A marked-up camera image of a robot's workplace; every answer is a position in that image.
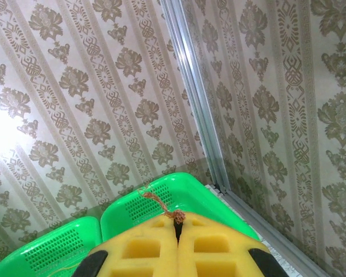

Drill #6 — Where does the aluminium frame post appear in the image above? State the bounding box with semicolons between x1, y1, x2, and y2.
160;0;231;196

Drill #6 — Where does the thin yellow cable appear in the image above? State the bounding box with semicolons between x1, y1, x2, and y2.
47;265;77;275

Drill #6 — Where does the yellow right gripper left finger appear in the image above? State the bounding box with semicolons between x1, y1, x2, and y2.
86;215;179;277

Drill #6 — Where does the aluminium table side rail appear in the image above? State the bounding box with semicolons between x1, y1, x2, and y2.
207;184;332;277

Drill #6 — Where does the thin black cable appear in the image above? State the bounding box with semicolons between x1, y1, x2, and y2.
137;183;187;226

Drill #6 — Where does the floral table cloth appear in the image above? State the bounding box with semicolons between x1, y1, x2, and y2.
259;239;309;277

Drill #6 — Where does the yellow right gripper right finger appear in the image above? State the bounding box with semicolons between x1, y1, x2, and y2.
178;214;263;277

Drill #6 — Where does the green perforated plastic basket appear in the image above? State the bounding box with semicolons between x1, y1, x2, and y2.
0;216;100;277
99;172;262;246

